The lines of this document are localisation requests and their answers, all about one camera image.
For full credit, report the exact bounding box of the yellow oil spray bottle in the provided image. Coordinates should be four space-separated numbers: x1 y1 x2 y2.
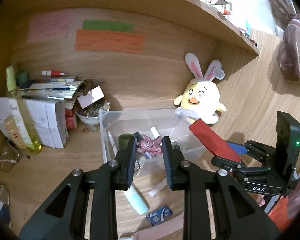
6 66 42 155

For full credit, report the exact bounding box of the stack of books papers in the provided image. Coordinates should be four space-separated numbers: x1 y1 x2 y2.
17 76 101 100

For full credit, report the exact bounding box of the orange sticky note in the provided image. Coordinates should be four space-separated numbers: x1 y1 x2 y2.
75 29 146 54

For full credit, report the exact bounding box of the white charging cable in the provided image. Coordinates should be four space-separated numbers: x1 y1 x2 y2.
0 152 18 164

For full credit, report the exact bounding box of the red paper envelope packet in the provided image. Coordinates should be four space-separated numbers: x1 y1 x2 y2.
189 119 241 163

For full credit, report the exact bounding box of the blue staples box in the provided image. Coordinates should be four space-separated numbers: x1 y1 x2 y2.
146 205 173 226

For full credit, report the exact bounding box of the mint blue tube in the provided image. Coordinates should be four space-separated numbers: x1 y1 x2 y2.
123 185 149 215

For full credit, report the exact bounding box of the small pink white box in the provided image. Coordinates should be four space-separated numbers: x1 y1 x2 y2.
77 86 104 109

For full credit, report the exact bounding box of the beige sunscreen tube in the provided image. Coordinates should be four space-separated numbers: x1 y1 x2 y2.
4 115 27 150

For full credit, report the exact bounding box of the pale green tube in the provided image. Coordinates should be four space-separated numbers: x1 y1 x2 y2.
151 127 160 139

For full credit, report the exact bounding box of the red box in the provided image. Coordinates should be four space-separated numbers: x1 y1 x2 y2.
65 108 77 130

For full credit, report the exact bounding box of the pink octopus charm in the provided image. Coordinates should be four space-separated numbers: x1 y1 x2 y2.
137 136 162 155

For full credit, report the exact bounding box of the white pen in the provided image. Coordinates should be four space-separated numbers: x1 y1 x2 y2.
107 131 118 156

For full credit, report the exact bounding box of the person right hand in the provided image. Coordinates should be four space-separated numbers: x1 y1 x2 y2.
255 194 266 206

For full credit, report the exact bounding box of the dark green spray bottle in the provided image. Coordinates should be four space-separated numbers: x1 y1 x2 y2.
119 133 134 151

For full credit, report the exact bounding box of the pink sticky note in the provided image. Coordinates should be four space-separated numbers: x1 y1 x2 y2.
27 11 71 43

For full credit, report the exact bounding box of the green sticky note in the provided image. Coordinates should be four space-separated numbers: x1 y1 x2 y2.
82 20 134 33

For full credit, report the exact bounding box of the clear plastic storage box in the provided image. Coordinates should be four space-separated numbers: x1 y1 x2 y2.
99 109 206 163

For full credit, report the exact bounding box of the yellow chick plush toy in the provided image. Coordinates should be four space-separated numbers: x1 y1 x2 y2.
173 53 226 125

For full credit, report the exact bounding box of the white paper boxes stack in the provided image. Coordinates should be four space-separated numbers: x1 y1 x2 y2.
0 97 68 148

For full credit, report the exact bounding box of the red white marker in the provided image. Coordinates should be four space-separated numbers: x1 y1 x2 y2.
42 70 66 77

